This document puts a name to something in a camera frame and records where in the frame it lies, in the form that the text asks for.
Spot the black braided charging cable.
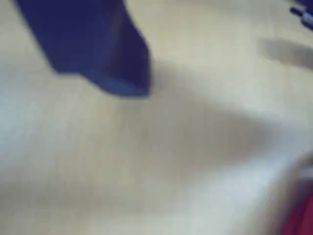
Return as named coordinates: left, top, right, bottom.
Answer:
left=290, top=0, right=313, bottom=27

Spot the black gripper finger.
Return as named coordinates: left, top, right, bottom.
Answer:
left=14, top=0, right=151, bottom=98

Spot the red braided charging cable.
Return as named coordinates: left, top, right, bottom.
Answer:
left=281, top=193, right=313, bottom=235

